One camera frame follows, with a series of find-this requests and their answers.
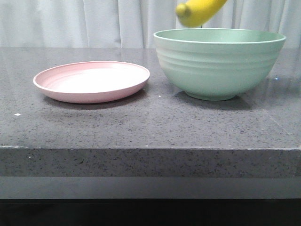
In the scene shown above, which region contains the green ribbed bowl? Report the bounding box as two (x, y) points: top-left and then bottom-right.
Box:
(154, 28), (286, 101)

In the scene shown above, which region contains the white curtain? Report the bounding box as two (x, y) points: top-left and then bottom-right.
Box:
(0, 0), (301, 48)

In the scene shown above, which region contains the yellow banana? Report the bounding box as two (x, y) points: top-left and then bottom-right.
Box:
(175, 0), (226, 28)

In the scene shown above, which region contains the pink plate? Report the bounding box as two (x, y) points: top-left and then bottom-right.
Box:
(33, 61), (150, 104)

